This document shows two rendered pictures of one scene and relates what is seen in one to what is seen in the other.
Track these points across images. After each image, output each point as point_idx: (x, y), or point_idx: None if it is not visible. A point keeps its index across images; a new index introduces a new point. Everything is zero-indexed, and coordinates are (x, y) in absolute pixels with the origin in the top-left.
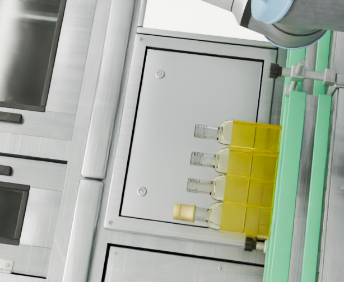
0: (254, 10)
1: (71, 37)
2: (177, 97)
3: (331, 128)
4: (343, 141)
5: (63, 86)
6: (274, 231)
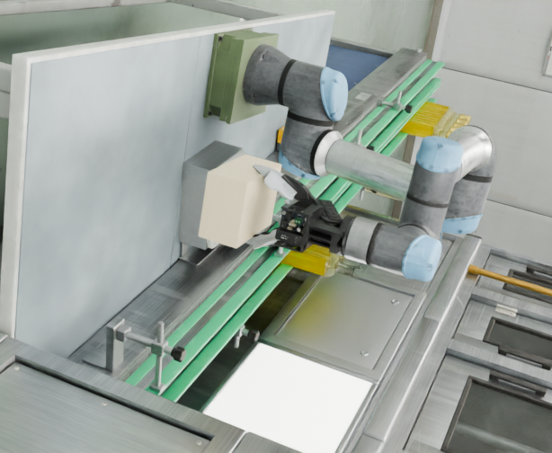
0: (347, 95)
1: (440, 414)
2: (353, 337)
3: None
4: None
5: (450, 386)
6: None
